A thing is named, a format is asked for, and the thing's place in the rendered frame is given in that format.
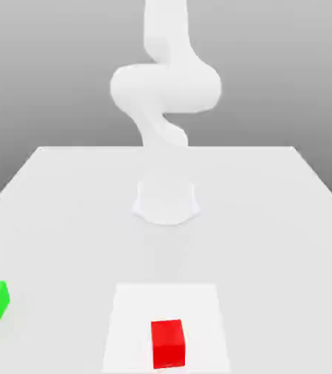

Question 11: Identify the small red cube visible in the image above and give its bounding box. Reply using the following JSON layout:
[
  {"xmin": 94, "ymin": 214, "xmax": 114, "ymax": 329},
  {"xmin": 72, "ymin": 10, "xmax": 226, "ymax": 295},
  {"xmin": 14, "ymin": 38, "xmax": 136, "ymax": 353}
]
[{"xmin": 150, "ymin": 318, "xmax": 186, "ymax": 370}]

